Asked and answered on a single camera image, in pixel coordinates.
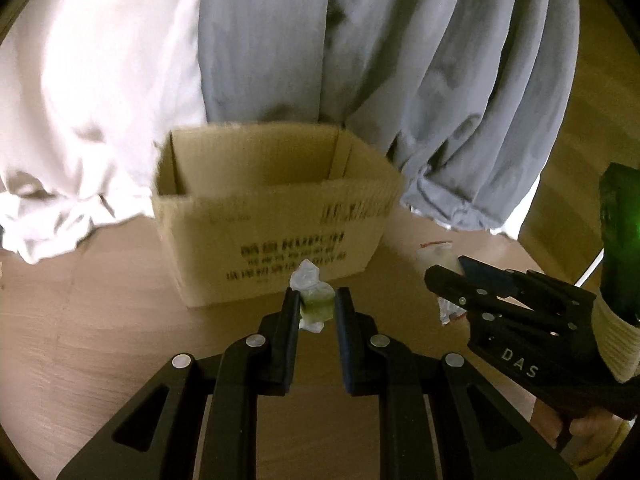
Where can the clear green candy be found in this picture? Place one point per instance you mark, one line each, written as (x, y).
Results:
(315, 302)

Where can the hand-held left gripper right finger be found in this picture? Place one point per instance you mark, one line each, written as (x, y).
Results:
(345, 345)

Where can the cardboard box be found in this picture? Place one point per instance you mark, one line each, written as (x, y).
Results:
(280, 240)

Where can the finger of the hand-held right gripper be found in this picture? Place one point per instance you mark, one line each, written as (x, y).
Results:
(465, 292)
(492, 277)

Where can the white curtain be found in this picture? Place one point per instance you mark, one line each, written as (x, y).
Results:
(90, 85)

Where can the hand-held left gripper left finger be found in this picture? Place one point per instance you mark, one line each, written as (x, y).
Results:
(292, 342)

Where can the person's right forearm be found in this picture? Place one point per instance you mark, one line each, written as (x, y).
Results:
(620, 240)

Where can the grey curtain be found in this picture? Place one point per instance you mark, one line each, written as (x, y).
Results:
(400, 60)

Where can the person's right hand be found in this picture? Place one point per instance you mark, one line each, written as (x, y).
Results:
(595, 430)

